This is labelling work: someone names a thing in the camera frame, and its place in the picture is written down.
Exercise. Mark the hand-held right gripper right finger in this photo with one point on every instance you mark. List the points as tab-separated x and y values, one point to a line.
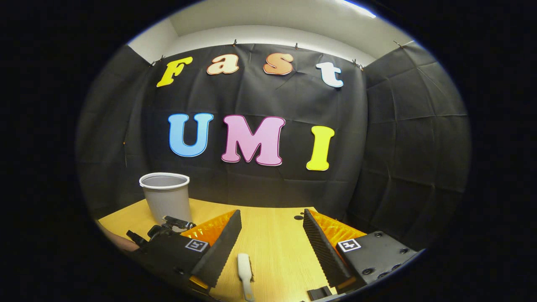
321	251

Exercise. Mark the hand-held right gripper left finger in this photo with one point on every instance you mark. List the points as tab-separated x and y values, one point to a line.
222	251

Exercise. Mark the small white broom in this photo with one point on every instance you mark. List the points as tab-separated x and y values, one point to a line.
244	268

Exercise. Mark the white ribbed garbage bin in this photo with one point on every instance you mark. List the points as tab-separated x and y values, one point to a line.
168	201

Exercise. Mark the wooden desktop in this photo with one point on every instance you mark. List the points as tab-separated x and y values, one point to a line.
272	235

